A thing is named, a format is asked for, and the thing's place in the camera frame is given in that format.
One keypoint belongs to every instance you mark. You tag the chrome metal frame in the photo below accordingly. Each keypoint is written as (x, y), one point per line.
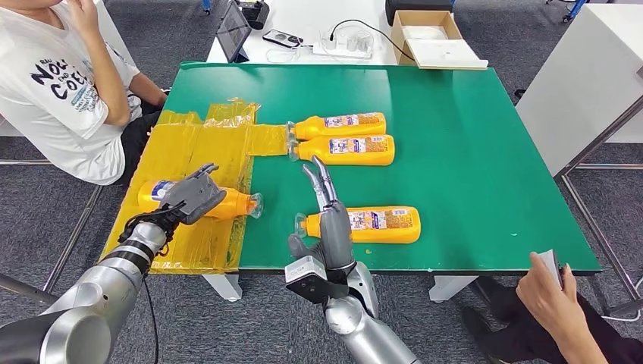
(25, 162)
(598, 137)

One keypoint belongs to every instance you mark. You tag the person's hand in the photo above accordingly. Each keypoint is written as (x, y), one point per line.
(547, 306)

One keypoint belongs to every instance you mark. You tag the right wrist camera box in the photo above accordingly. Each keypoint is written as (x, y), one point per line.
(306, 279)

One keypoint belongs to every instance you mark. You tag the blue metal part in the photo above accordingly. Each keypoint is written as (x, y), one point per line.
(573, 7)
(205, 5)

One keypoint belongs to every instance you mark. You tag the person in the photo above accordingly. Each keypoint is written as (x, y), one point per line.
(502, 331)
(40, 100)

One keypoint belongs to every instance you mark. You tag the white table leg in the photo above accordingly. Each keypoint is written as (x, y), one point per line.
(452, 287)
(223, 286)

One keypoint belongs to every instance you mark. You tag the black smartphone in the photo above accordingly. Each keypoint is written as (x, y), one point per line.
(282, 38)

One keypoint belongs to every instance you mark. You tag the orange detergent bottle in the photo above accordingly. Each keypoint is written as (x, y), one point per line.
(314, 127)
(387, 234)
(346, 158)
(231, 203)

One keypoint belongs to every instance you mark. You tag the person's left forearm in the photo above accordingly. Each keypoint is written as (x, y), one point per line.
(148, 90)

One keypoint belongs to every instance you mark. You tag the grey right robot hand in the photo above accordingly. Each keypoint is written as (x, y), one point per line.
(336, 236)

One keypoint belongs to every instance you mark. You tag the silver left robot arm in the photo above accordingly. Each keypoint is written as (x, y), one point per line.
(90, 301)

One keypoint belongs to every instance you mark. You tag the white power strip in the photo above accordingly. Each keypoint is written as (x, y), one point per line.
(328, 50)

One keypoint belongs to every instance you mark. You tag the white handheld device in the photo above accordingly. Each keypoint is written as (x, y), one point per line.
(550, 266)

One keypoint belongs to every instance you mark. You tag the open cardboard box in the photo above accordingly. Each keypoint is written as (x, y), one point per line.
(401, 42)

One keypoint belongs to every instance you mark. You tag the person's right forearm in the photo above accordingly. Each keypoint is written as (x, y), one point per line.
(108, 85)

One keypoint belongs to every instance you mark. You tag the black tablet on stand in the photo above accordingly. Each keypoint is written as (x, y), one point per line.
(233, 29)

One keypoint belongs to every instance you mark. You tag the white foam insert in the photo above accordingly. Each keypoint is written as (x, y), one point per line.
(426, 33)

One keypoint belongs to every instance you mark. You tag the person's right hand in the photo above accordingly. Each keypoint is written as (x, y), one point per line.
(85, 15)

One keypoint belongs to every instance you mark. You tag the white plug adapter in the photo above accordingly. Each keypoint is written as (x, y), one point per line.
(342, 39)
(363, 41)

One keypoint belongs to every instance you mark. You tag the person's forearm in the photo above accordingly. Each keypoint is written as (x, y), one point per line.
(585, 349)

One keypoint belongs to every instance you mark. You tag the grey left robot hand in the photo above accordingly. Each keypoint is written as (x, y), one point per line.
(196, 196)

